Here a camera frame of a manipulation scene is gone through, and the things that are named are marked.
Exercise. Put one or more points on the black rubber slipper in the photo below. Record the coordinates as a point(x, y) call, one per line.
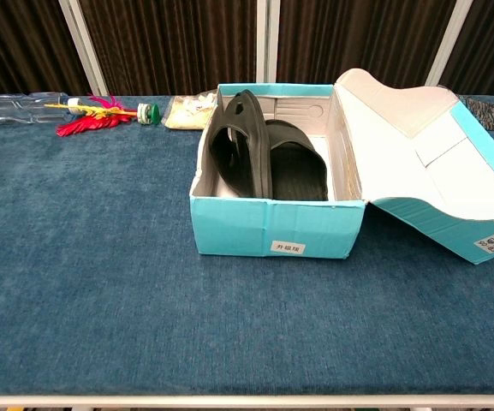
point(298, 171)
point(240, 158)

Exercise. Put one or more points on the light blue shoe box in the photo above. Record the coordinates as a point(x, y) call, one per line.
point(272, 227)

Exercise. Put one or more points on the clear bag of beige pieces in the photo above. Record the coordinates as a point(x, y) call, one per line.
point(186, 113)

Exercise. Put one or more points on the blue table cloth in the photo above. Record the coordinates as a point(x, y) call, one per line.
point(144, 308)

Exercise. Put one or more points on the dark brown curtain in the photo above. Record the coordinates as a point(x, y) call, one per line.
point(174, 43)

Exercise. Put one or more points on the red feather shuttlecock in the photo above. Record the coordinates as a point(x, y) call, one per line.
point(88, 122)

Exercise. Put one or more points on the clear plastic bottle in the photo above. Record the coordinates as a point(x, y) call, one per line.
point(19, 109)

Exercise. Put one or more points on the white frame post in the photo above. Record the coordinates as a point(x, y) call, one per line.
point(81, 47)
point(268, 43)
point(448, 43)

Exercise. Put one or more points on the white table edge rail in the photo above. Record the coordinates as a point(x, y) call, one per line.
point(246, 401)

